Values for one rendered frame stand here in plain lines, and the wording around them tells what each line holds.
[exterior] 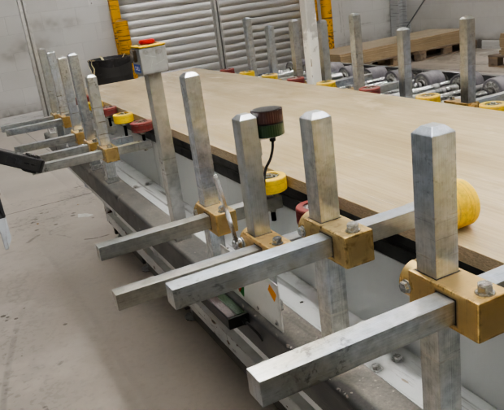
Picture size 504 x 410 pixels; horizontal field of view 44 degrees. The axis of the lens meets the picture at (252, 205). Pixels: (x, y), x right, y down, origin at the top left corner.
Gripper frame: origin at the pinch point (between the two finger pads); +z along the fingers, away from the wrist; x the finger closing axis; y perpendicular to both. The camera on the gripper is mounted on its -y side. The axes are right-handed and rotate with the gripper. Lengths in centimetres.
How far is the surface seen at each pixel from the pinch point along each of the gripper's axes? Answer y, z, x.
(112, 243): -19.7, 8.1, -2.1
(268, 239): -43.1, 6.7, 23.0
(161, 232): -30.3, 8.6, -1.6
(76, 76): -47, -14, -130
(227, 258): -34.2, 7.7, 22.9
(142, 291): -17.6, 8.5, 23.0
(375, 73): -196, 11, -134
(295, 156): -72, 4, -13
